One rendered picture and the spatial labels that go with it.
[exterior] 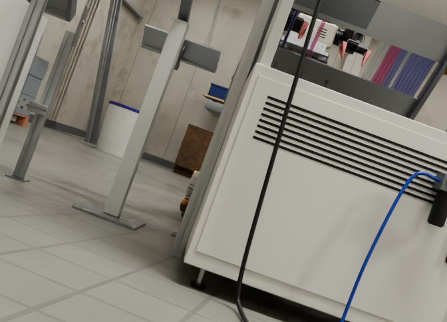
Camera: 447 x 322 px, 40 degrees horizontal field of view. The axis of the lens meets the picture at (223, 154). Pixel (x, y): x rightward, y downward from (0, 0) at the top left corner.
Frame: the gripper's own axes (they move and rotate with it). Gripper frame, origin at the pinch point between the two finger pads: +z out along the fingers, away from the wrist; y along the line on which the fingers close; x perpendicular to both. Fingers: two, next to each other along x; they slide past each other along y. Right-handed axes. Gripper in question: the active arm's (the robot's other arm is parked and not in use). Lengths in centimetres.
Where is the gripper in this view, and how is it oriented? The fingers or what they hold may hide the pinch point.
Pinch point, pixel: (287, 32)
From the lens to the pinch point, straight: 248.1
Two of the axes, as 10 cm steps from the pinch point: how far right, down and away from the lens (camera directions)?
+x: -2.7, 7.0, 6.6
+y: 9.4, 3.3, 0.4
